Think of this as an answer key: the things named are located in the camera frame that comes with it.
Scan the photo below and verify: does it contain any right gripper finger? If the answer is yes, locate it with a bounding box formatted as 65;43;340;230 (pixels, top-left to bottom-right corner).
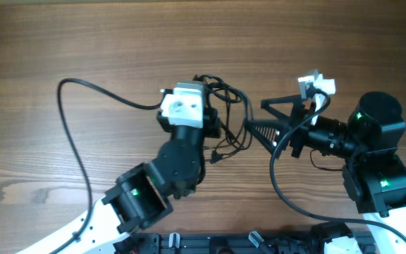
261;95;305;122
246;120;290;155

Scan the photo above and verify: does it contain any black USB cable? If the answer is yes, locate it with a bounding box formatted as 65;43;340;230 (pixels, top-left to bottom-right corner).
192;73;255;165

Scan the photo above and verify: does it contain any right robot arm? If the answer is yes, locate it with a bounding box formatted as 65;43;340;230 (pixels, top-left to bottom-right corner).
247;89;406;253

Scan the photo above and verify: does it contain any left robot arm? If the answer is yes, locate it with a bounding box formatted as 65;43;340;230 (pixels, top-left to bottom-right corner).
24;106;220;253

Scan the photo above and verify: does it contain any right camera cable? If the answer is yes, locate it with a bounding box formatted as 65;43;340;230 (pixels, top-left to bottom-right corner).
269;88;406;254

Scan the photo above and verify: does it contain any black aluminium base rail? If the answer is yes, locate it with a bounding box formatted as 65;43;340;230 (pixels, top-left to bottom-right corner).
113;222;377;254

